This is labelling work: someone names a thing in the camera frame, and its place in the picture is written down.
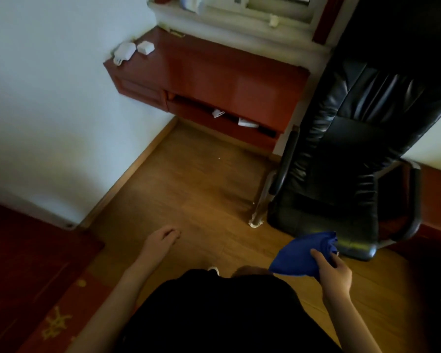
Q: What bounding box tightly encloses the black leather office chair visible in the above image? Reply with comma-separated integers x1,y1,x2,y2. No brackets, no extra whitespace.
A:
248,0,441,262

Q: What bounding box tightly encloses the person's left hand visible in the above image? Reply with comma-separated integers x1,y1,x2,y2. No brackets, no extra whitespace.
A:
140,226,182,264

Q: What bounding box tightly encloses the person's black clothing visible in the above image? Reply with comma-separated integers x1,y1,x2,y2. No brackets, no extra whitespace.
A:
113,267,343,353

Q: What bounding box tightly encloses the red rug with yellow pattern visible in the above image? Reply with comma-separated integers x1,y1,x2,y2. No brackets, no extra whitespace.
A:
0,198,106,353

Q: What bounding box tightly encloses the white power adapter with cable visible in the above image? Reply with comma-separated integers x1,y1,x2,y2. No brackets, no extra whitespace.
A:
112,42,137,67

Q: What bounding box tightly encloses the white window sill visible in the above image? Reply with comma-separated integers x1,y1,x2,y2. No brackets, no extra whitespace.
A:
147,0,333,67

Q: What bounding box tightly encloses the red-brown wooden desk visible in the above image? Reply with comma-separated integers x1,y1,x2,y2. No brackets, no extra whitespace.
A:
103,26,311,153

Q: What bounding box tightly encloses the person's right hand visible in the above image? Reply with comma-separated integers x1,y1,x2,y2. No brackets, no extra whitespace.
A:
310,249,353,303

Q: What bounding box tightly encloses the person's right forearm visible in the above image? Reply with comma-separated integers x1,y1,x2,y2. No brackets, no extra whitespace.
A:
323,293,383,353

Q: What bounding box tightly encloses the blue cloth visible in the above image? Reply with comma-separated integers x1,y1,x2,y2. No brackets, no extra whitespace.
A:
269,231,339,280

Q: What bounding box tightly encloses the person's left forearm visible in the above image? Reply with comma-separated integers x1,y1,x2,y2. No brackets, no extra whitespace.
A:
65,254,156,353

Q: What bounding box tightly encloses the white window frame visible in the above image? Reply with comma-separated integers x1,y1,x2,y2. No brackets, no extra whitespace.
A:
206,0,317,23

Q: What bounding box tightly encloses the white object on sill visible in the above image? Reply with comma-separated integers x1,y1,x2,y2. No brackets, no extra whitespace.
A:
179,0,207,14

